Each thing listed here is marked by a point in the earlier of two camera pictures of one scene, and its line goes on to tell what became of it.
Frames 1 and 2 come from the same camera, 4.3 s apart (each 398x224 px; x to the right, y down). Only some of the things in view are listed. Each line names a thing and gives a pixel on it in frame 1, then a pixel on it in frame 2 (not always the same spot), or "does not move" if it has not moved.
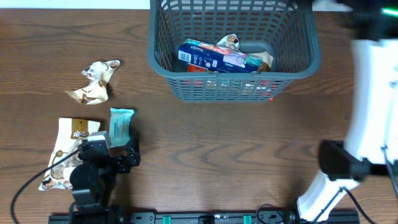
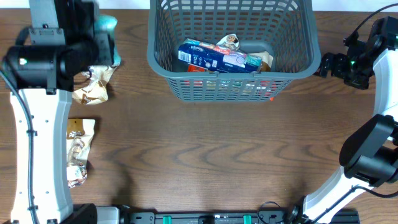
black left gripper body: (120, 163) to (83, 51)
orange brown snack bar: (228, 90) does not move
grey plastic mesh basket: (287, 29) does not move
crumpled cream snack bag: (96, 92) does not move
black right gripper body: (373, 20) to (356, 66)
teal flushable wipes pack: (119, 127) to (106, 53)
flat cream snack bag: (71, 132) does not move
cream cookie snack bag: (232, 42) does not move
